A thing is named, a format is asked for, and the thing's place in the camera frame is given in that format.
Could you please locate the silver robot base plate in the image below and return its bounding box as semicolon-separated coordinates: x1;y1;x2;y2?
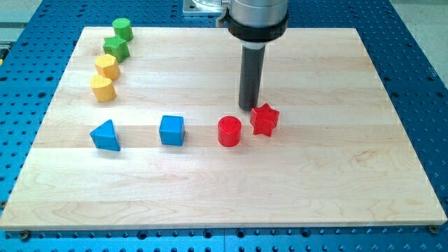
183;0;230;17

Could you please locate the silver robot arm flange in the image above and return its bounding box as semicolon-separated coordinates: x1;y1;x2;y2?
216;0;288;50

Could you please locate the green star block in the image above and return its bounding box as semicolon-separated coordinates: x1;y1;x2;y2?
103;35;130;63

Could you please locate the blue triangle block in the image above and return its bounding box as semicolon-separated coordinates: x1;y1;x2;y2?
90;120;120;151

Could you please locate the green cylinder block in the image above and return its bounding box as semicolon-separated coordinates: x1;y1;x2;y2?
112;17;134;41

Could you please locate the yellow hexagon block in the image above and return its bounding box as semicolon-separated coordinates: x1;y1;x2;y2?
94;54;120;80

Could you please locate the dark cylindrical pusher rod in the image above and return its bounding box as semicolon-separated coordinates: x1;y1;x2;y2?
238;46;265;111

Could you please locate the red star block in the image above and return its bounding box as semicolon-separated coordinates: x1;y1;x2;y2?
250;104;280;137

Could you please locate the yellow heart block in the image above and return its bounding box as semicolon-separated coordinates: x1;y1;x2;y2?
90;75;117;102

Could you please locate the light wooden board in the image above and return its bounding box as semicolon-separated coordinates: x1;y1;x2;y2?
1;27;447;231

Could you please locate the red cylinder block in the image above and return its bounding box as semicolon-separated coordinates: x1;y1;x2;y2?
218;115;242;147

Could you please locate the blue cube block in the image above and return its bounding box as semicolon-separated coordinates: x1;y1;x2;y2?
159;115;186;146

